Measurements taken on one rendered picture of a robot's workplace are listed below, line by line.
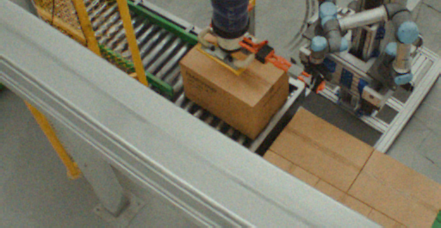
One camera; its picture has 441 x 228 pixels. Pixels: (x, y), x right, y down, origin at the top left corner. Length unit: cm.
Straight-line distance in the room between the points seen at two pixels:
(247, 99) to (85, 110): 274
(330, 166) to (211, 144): 302
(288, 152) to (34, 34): 300
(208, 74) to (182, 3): 187
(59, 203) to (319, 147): 203
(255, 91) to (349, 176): 83
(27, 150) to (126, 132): 404
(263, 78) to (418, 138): 158
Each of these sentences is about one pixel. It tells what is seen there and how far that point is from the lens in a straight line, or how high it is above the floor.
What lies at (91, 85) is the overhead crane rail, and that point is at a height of 320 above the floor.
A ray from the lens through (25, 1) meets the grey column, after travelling 240.
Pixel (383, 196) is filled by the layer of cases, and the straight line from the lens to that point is 358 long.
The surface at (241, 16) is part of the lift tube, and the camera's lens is 309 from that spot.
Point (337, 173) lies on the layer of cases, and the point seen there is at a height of 54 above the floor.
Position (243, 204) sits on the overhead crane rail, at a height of 321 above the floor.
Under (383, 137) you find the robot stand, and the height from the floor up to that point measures 22.
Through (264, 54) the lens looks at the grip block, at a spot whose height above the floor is 125.
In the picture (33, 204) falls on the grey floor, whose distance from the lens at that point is 441.
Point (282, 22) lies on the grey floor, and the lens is 504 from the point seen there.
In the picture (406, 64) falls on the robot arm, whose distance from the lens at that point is 317.
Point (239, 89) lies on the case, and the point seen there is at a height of 95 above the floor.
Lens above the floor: 374
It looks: 56 degrees down
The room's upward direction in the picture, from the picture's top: 2 degrees clockwise
